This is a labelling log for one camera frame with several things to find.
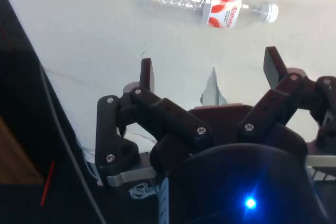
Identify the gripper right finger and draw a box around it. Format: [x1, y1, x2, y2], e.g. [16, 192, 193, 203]
[237, 46, 336, 154]

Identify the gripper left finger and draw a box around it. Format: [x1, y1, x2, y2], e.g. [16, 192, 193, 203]
[96, 58, 214, 175]

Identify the clear plastic bottle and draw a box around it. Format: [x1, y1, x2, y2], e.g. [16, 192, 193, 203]
[138, 0, 279, 31]

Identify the black cable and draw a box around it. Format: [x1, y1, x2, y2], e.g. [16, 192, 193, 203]
[38, 63, 108, 224]

